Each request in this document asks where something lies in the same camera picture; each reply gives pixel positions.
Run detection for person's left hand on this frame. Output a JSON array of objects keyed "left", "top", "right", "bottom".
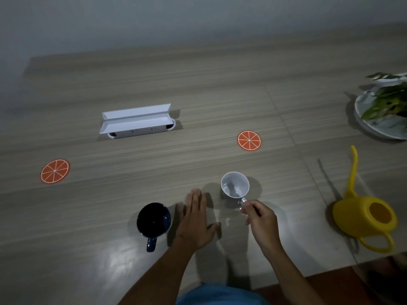
[{"left": 174, "top": 188, "right": 222, "bottom": 250}]

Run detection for person's right hand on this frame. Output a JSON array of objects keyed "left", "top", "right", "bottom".
[{"left": 240, "top": 200, "right": 281, "bottom": 252}]

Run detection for white cup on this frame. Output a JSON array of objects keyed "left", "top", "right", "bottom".
[{"left": 221, "top": 171, "right": 250, "bottom": 210}]

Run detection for person's right forearm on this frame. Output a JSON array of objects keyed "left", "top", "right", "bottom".
[{"left": 262, "top": 244, "right": 327, "bottom": 305}]

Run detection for person's left forearm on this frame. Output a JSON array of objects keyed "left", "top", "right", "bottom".
[{"left": 118, "top": 239, "right": 196, "bottom": 305}]

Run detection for dark blue mug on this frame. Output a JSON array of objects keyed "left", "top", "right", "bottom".
[{"left": 136, "top": 202, "right": 172, "bottom": 253}]

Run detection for person's blue clothing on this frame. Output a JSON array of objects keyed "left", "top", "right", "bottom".
[{"left": 176, "top": 283, "right": 271, "bottom": 305}]

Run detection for orange slice coaster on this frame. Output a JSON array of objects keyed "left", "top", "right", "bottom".
[
  {"left": 237, "top": 130, "right": 262, "bottom": 152},
  {"left": 40, "top": 159, "right": 71, "bottom": 185}
]

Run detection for open white box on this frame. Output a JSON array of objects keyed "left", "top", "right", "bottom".
[{"left": 99, "top": 103, "right": 177, "bottom": 139}]

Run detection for yellow watering can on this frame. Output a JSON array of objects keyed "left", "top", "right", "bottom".
[{"left": 332, "top": 145, "right": 399, "bottom": 254}]

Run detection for white marbled plate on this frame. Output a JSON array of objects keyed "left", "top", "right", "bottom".
[{"left": 354, "top": 75, "right": 407, "bottom": 141}]

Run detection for green leafy plant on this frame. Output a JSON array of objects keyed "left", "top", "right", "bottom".
[{"left": 361, "top": 72, "right": 407, "bottom": 121}]

